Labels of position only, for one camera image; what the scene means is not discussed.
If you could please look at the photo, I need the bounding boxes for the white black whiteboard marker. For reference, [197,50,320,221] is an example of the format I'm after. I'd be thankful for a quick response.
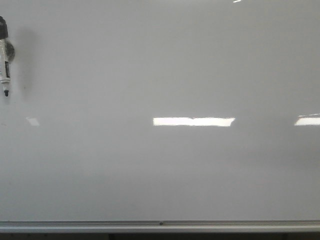
[0,16,15,97]

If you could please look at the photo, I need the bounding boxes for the white whiteboard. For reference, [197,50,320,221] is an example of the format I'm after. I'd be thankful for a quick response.
[0,0,320,221]

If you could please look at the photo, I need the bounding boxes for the aluminium whiteboard frame rail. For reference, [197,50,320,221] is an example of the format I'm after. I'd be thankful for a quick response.
[0,220,320,234]

